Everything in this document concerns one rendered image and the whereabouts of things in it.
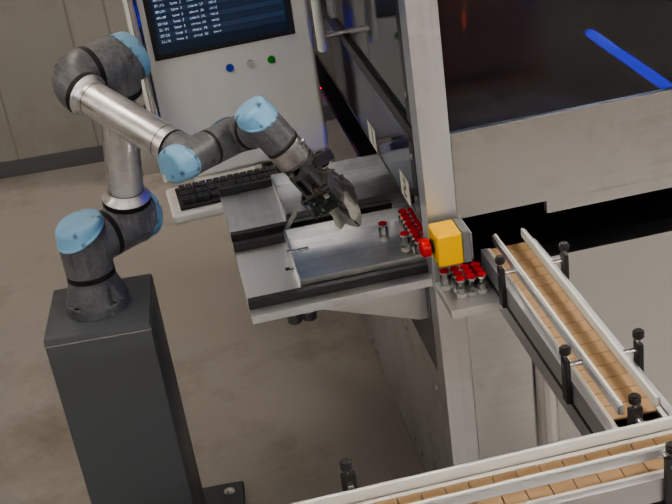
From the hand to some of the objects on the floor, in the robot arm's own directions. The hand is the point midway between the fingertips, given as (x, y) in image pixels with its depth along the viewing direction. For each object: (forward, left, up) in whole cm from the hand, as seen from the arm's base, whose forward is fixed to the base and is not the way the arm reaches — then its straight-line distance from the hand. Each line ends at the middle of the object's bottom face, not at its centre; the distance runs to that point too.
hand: (356, 219), depth 243 cm
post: (+18, 0, -104) cm, 106 cm away
